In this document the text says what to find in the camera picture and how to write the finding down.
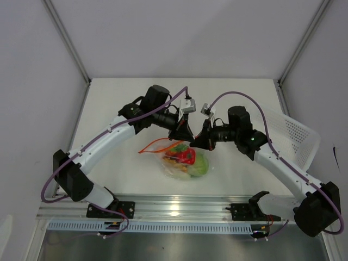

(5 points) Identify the right aluminium frame post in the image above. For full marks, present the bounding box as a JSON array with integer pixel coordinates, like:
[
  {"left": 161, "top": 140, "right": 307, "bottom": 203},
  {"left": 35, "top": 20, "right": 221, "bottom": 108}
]
[{"left": 277, "top": 0, "right": 333, "bottom": 87}]

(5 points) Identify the left aluminium frame post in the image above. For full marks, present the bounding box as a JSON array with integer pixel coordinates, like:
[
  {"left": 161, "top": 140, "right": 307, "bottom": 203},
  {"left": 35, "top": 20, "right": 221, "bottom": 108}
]
[{"left": 41, "top": 0, "right": 91, "bottom": 85}]

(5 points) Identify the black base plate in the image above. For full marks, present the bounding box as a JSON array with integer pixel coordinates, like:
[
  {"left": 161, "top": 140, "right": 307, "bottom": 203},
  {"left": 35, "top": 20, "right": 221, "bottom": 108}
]
[
  {"left": 225, "top": 203, "right": 281, "bottom": 222},
  {"left": 86, "top": 201, "right": 135, "bottom": 219}
]

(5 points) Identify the red bell pepper toy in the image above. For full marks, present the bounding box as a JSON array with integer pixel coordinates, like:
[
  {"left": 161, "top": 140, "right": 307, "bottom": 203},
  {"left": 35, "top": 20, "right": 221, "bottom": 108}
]
[{"left": 177, "top": 148, "right": 196, "bottom": 165}]

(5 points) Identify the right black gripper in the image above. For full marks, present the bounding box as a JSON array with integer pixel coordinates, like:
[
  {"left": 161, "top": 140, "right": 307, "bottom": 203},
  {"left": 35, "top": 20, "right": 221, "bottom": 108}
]
[{"left": 190, "top": 118, "right": 239, "bottom": 151}]

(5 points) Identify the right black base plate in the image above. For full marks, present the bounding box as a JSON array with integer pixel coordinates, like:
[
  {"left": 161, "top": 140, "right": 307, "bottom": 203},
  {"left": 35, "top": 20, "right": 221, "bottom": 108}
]
[{"left": 225, "top": 203, "right": 281, "bottom": 222}]

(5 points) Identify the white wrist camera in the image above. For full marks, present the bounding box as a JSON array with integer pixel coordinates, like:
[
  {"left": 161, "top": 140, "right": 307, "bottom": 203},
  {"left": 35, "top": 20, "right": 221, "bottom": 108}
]
[
  {"left": 201, "top": 103, "right": 216, "bottom": 123},
  {"left": 178, "top": 98, "right": 196, "bottom": 120}
]

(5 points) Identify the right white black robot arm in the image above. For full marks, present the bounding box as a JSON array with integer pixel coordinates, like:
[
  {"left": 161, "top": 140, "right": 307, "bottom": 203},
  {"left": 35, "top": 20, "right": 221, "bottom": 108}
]
[{"left": 190, "top": 106, "right": 345, "bottom": 237}]

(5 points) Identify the green cabbage toy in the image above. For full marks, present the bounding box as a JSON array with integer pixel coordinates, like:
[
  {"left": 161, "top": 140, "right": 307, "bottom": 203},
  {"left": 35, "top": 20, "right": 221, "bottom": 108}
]
[{"left": 188, "top": 153, "right": 209, "bottom": 177}]

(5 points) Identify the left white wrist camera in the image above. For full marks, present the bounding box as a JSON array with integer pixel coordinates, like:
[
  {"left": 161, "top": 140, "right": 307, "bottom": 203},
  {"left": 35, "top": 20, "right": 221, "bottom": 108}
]
[{"left": 178, "top": 98, "right": 196, "bottom": 120}]

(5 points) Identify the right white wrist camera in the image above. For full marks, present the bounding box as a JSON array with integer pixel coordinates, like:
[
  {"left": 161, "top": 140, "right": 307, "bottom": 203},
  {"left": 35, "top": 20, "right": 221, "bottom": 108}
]
[{"left": 201, "top": 103, "right": 216, "bottom": 123}]

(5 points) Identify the aluminium frame post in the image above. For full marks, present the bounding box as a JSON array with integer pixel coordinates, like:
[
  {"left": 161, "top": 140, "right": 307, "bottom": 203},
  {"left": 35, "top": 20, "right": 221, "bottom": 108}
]
[
  {"left": 277, "top": 0, "right": 333, "bottom": 87},
  {"left": 41, "top": 0, "right": 91, "bottom": 85}
]

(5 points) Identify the white slotted cable duct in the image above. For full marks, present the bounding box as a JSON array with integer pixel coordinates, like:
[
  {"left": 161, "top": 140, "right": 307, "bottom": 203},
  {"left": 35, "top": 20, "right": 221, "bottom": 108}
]
[{"left": 47, "top": 220, "right": 253, "bottom": 235}]

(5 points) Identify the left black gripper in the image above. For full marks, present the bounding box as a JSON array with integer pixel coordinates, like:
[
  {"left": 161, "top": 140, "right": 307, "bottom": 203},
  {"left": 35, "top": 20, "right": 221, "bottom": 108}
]
[{"left": 152, "top": 108, "right": 195, "bottom": 142}]

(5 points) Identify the orange carrot toy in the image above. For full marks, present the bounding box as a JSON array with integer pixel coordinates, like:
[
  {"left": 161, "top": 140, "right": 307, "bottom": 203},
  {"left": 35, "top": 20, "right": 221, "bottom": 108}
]
[{"left": 164, "top": 144, "right": 189, "bottom": 159}]

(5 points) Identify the aluminium mounting rail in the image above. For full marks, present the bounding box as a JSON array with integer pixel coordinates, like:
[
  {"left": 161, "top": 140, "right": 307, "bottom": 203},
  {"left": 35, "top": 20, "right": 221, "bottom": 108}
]
[{"left": 36, "top": 193, "right": 334, "bottom": 224}]

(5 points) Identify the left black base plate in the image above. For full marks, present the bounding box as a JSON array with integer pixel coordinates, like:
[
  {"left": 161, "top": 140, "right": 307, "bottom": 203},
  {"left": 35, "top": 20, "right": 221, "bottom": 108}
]
[{"left": 86, "top": 201, "right": 135, "bottom": 219}]

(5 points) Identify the clear orange zip top bag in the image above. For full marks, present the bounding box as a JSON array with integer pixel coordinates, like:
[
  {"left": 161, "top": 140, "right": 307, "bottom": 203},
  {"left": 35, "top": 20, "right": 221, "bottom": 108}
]
[{"left": 138, "top": 138, "right": 213, "bottom": 181}]

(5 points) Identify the white perforated plastic basket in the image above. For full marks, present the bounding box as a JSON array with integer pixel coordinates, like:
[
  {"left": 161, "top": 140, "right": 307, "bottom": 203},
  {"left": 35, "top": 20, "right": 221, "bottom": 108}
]
[{"left": 252, "top": 107, "right": 321, "bottom": 172}]

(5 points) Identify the yellow ginger root toy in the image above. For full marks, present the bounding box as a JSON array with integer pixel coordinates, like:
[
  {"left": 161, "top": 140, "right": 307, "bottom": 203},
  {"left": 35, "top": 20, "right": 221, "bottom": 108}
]
[{"left": 165, "top": 158, "right": 188, "bottom": 172}]

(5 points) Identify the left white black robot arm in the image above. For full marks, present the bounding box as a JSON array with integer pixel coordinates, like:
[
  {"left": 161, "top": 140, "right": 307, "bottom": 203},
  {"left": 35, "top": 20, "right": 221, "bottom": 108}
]
[{"left": 53, "top": 85, "right": 196, "bottom": 218}]

